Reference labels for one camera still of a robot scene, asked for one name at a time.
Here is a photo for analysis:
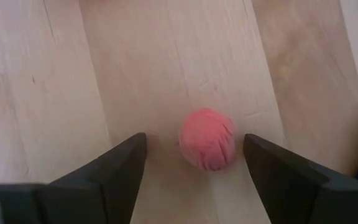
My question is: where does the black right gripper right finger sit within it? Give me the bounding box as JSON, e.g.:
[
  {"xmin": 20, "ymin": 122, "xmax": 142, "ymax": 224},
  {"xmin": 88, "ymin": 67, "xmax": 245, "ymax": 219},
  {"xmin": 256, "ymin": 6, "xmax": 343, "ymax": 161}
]
[{"xmin": 243, "ymin": 133, "xmax": 358, "ymax": 224}]

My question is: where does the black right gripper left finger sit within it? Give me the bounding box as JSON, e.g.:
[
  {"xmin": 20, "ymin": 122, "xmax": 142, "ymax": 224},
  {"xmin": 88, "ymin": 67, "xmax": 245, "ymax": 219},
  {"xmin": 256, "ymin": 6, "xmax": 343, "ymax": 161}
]
[{"xmin": 0, "ymin": 132, "xmax": 148, "ymax": 224}]

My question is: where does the small pink toy fruit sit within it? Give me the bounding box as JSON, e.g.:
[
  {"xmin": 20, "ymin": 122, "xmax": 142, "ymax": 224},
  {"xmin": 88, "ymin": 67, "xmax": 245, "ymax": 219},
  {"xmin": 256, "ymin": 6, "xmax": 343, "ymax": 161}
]
[{"xmin": 178, "ymin": 107, "xmax": 236, "ymax": 172}]

